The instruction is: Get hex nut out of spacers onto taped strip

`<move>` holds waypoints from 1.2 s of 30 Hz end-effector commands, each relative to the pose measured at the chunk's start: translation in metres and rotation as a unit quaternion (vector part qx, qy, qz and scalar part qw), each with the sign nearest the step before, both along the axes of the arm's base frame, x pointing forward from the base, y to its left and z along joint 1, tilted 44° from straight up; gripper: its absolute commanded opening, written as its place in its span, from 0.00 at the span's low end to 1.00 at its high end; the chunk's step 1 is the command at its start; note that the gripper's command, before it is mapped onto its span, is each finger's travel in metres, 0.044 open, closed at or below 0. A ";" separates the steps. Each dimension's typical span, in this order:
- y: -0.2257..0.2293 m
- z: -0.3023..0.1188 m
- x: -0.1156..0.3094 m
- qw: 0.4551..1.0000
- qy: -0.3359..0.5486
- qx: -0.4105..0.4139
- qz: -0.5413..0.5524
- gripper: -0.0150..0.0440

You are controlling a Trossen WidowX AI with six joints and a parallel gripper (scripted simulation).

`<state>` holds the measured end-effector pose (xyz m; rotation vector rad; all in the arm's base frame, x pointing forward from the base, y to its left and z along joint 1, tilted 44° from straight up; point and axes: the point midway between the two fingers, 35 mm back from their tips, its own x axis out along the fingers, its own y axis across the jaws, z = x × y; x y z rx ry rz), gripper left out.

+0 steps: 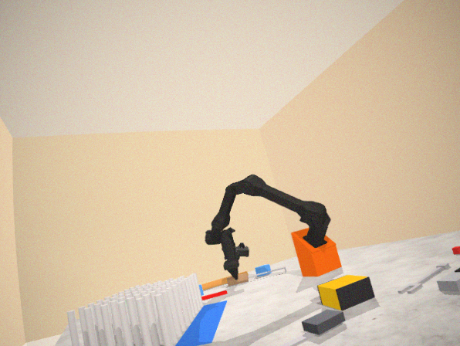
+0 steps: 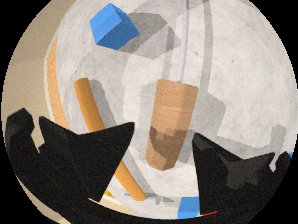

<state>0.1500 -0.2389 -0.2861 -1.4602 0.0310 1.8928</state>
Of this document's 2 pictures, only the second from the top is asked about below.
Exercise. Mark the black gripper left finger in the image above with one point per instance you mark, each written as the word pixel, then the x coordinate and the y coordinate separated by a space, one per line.
pixel 95 156

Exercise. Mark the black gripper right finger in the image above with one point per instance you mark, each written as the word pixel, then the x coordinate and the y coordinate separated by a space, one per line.
pixel 220 173

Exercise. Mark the blue cube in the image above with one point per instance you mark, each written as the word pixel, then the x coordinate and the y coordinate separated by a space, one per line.
pixel 112 28
pixel 189 207

